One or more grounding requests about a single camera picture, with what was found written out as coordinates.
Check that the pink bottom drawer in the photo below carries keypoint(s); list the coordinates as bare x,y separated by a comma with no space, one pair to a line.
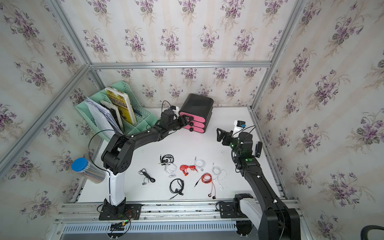
195,129

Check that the white earphones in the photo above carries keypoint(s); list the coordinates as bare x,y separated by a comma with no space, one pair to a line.
199,164
170,169
220,174

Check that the black earphones coil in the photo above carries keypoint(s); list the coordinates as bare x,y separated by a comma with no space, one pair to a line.
176,188
166,159

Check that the blue lidded shiny can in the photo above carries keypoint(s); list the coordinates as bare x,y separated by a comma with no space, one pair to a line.
89,170

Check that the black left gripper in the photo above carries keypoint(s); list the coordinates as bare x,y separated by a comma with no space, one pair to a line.
185,122

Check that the black earphones top coil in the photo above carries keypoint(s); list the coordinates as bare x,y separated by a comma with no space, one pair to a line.
166,159

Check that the black earphones left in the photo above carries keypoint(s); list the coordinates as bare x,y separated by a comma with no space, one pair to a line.
147,178

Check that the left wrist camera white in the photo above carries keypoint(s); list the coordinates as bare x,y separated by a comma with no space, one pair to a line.
174,108

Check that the pink drawer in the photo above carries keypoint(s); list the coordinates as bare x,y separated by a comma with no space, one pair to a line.
195,118
195,129
197,124

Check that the dark thin book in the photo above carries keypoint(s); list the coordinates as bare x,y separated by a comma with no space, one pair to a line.
114,112

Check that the green plastic file organizer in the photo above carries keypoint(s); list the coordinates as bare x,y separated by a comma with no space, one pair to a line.
145,119

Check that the pink top drawer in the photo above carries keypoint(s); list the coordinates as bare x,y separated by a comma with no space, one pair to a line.
195,118

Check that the black drawer cabinet shell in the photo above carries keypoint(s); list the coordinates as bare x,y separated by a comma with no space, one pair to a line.
199,106

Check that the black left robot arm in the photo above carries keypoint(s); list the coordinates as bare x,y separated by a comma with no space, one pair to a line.
118,154

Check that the white paper stack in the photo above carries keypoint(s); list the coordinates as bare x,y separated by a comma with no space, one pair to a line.
103,118

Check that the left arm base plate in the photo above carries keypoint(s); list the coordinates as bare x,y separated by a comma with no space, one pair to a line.
123,211

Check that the small black clip device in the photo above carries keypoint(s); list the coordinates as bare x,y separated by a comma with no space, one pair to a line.
258,149

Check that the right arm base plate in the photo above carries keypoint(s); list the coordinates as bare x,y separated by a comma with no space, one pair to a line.
226,210

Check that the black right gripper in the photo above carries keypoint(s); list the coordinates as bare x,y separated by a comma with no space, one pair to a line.
228,136

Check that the yellow book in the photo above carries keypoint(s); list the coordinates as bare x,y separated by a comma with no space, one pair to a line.
122,101

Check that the black earphones bottom coil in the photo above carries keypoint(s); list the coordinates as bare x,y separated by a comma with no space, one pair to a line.
176,188

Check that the red earphones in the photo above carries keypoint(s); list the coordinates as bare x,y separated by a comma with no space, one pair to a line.
185,168
207,178

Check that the black office chair edge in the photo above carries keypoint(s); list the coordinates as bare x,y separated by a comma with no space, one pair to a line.
372,232

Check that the aluminium mounting rail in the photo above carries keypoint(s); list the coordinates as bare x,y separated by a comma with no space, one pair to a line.
152,211

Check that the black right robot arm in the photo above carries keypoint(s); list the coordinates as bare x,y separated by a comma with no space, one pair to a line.
267,212

